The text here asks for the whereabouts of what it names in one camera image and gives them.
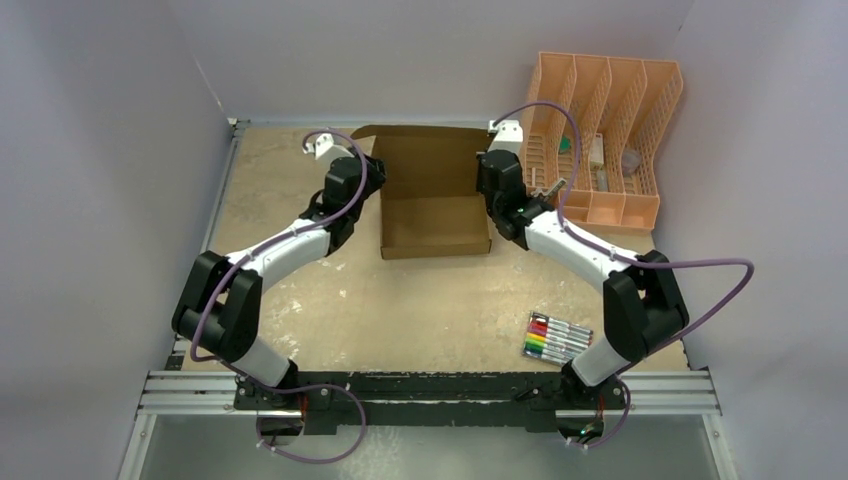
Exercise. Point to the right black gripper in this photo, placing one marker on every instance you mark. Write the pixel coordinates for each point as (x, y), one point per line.
(482, 168)

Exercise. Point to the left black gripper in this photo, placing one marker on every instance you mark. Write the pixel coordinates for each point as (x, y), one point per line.
(376, 171)

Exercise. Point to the brown cardboard box sheet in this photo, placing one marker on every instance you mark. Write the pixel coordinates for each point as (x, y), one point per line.
(429, 205)

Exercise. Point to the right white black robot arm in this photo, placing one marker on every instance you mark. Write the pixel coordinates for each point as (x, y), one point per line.
(642, 304)

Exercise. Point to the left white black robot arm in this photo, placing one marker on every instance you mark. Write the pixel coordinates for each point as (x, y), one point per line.
(219, 308)

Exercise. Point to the white paper box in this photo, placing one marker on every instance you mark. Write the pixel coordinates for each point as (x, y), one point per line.
(596, 151)

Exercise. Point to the black white striped item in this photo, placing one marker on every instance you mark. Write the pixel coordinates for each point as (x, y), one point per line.
(548, 194)

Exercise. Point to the green small object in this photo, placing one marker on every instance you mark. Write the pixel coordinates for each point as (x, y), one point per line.
(565, 145)

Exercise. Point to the clear plastic cup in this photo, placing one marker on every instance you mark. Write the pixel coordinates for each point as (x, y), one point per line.
(631, 160)

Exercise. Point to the orange plastic file organizer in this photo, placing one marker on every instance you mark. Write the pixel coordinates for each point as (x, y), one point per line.
(600, 122)

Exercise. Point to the pack of coloured markers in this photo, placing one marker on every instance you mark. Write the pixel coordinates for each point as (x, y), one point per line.
(553, 340)

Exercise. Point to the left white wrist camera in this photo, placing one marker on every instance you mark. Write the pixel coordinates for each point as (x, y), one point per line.
(325, 149)

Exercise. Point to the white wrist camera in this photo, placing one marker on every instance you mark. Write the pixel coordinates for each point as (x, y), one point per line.
(325, 149)
(506, 135)

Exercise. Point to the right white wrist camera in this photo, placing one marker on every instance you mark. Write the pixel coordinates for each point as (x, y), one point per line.
(506, 135)

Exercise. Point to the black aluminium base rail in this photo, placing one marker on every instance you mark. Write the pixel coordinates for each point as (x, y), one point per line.
(533, 401)

